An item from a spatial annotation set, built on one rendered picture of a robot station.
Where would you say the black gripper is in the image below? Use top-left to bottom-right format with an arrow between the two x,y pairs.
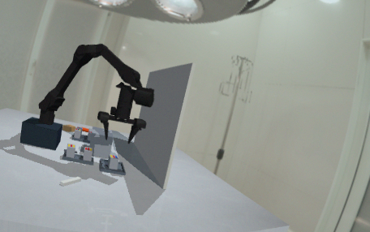
97,101 -> 146,144

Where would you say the small tan cardboard box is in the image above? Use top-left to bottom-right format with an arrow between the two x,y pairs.
62,125 -> 75,132

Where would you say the white rectangular bar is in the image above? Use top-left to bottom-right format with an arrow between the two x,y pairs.
60,177 -> 81,186

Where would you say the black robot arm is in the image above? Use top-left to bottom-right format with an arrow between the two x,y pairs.
38,43 -> 154,125

